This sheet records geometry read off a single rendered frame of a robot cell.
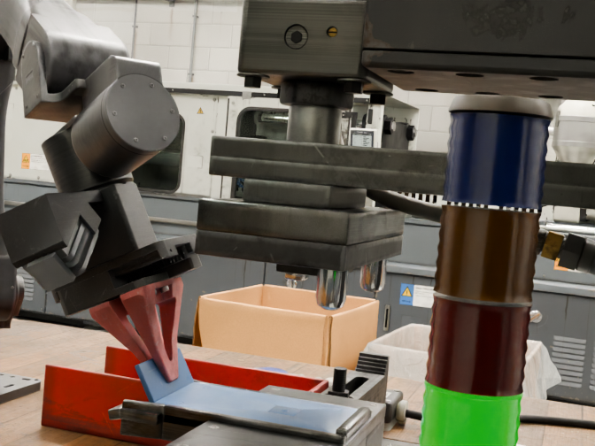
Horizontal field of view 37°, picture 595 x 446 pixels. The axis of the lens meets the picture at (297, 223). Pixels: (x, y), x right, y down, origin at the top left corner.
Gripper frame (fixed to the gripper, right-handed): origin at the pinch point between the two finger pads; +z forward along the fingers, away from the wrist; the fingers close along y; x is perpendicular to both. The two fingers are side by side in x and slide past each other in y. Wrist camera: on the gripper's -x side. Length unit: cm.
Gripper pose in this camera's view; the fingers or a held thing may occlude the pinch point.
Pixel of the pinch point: (166, 372)
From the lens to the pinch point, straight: 70.1
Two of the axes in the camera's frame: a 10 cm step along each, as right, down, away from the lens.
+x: 3.0, -0.6, 9.5
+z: 3.6, 9.3, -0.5
